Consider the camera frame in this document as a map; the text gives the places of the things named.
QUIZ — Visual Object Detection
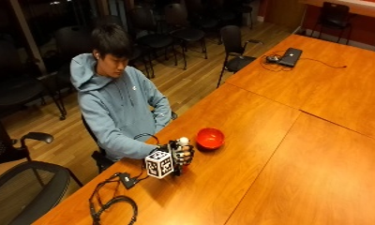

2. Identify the black stacking chair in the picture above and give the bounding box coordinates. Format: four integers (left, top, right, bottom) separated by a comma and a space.
163, 3, 208, 70
0, 39, 68, 121
311, 1, 358, 45
54, 25, 98, 92
127, 7, 179, 79

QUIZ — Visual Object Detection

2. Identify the black mesh office chair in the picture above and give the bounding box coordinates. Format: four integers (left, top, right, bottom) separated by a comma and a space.
0, 160, 86, 225

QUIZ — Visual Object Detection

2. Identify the white marker cube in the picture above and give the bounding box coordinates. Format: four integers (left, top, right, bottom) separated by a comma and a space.
144, 150, 175, 180

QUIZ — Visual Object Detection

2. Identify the black cable hub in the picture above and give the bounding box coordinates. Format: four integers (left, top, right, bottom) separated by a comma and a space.
119, 172, 138, 190

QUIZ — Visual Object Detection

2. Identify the red bowl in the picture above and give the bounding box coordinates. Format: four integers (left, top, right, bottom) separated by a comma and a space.
195, 127, 227, 151

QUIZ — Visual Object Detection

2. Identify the thin black laptop cable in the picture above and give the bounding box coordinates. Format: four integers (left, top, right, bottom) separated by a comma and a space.
260, 51, 348, 73

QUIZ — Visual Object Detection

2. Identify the the person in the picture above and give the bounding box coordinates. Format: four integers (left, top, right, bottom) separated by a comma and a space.
70, 23, 175, 162

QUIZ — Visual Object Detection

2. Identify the black glove cable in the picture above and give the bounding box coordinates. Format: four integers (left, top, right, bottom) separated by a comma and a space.
131, 132, 163, 148

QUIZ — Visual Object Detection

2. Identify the white-topped side table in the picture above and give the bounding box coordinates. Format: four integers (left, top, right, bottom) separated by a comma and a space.
298, 0, 375, 53

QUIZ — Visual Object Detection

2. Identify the black seat of the person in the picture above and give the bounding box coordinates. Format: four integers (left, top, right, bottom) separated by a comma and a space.
80, 111, 180, 174

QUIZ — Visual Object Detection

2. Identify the black office chair with armrest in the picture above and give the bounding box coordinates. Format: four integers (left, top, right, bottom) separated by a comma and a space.
0, 115, 55, 170

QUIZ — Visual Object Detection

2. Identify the black cable bundle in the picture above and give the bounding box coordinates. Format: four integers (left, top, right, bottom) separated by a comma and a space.
88, 172, 140, 225

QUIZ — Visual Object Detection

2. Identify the black armchair with metal legs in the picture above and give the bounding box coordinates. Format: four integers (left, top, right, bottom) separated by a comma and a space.
215, 24, 266, 89

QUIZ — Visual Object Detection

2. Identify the black laptop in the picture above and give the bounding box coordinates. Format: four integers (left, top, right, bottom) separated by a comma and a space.
278, 47, 304, 68

